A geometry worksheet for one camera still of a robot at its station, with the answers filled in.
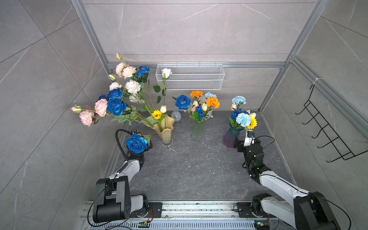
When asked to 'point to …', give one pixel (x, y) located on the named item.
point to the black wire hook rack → (335, 140)
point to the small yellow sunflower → (156, 114)
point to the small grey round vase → (177, 115)
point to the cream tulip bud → (163, 109)
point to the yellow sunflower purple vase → (253, 123)
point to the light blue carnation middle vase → (210, 95)
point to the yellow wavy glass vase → (164, 129)
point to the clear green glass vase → (198, 131)
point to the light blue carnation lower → (244, 119)
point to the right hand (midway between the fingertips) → (245, 136)
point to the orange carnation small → (196, 94)
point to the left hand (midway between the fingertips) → (141, 138)
